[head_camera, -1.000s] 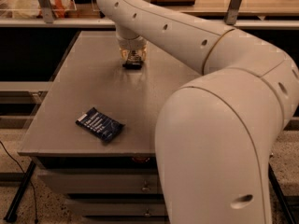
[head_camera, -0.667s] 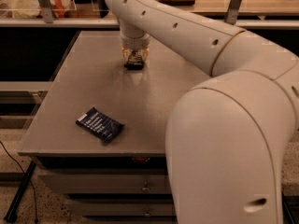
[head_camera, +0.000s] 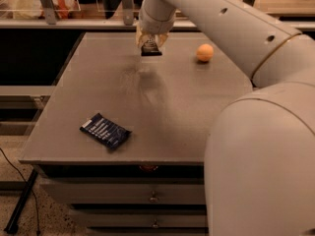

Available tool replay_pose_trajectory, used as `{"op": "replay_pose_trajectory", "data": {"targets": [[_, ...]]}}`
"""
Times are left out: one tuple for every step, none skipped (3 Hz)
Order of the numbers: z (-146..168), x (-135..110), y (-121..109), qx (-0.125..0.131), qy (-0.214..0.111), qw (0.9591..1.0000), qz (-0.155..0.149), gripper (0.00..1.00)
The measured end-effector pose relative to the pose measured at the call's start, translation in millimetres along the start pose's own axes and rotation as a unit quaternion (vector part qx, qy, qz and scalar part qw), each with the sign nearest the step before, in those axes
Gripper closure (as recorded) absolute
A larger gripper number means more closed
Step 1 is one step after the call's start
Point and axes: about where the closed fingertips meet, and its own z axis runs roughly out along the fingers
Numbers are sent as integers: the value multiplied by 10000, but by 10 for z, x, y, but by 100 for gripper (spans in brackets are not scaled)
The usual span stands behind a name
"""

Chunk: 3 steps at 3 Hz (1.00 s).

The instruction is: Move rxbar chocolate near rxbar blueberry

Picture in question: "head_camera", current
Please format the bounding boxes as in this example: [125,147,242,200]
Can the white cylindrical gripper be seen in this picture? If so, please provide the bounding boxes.
[136,0,176,52]

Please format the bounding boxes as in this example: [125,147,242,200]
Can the black chocolate rxbar wrapper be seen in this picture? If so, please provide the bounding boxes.
[141,38,162,56]

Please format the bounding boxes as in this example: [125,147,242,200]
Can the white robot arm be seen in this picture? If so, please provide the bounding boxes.
[137,0,315,236]

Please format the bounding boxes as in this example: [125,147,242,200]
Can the blue blueberry rxbar wrapper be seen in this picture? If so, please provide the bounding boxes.
[80,113,131,150]

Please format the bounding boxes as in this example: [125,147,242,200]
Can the orange fruit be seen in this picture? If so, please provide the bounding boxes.
[196,44,214,62]

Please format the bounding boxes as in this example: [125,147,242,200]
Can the red item inside cabinet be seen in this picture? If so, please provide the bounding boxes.
[139,165,158,172]

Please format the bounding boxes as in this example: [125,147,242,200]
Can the white orange plastic bag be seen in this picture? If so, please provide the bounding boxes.
[11,0,79,19]

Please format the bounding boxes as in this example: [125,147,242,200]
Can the clear acrylic box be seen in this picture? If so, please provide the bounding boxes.
[0,0,117,21]

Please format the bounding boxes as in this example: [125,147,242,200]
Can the grey drawer cabinet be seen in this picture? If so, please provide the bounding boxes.
[22,32,252,236]

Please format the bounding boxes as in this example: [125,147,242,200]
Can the upper drawer with knob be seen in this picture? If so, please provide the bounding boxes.
[40,179,206,205]

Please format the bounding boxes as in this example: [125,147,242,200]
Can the drawer with knob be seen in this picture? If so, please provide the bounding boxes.
[69,209,208,228]
[40,179,206,205]

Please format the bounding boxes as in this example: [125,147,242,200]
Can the lower drawer with knob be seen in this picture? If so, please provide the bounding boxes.
[69,209,208,228]

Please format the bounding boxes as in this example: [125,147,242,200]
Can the middle metal shelf bracket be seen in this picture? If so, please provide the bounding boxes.
[121,0,134,26]

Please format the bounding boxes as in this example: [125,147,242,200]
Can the left metal shelf bracket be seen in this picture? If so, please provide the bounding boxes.
[40,0,57,25]

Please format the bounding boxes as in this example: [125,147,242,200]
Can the black floor cable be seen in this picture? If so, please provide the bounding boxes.
[0,147,42,236]

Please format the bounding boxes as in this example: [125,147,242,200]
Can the black left floor rail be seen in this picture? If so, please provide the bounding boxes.
[2,170,38,235]

